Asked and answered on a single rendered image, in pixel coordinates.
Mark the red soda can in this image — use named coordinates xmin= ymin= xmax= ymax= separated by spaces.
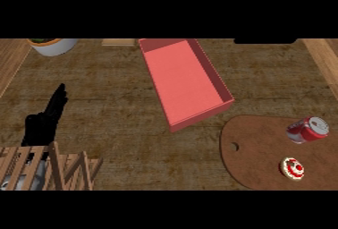
xmin=285 ymin=115 xmax=331 ymax=145

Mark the red and white cupcake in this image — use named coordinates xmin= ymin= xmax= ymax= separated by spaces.
xmin=279 ymin=157 xmax=307 ymax=182

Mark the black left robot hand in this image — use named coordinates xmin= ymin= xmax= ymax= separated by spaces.
xmin=19 ymin=82 xmax=70 ymax=148

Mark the white plant pot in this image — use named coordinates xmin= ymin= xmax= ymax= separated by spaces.
xmin=27 ymin=38 xmax=80 ymax=57

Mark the wooden slatted crate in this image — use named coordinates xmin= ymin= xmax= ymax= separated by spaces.
xmin=0 ymin=140 xmax=105 ymax=191

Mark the black appliance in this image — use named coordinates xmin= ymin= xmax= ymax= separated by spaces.
xmin=232 ymin=38 xmax=298 ymax=45

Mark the pale wooden block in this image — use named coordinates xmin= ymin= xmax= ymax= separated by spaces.
xmin=101 ymin=38 xmax=137 ymax=47

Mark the brown wooden cutting board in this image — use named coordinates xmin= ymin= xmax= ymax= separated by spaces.
xmin=219 ymin=114 xmax=338 ymax=191

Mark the red cardboard box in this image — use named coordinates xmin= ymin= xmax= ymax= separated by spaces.
xmin=137 ymin=38 xmax=236 ymax=133

